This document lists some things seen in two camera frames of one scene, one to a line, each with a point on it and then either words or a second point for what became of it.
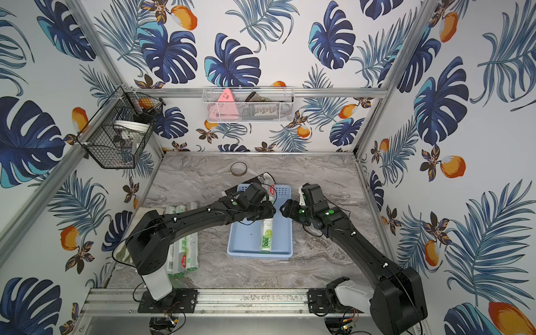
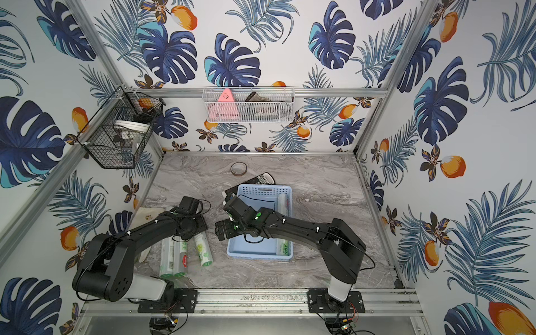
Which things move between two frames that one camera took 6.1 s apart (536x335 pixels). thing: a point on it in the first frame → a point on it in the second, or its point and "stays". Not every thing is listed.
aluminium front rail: [134, 301] stays
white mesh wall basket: [249, 104] stays
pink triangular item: [225, 109] stays
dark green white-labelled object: [265, 178] stays
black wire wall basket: [120, 134] stays
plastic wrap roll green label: [266, 235] → [283, 247]
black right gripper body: [299, 212] → [231, 228]
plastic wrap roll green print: [192, 243] → [204, 249]
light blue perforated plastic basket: [243, 241] stays
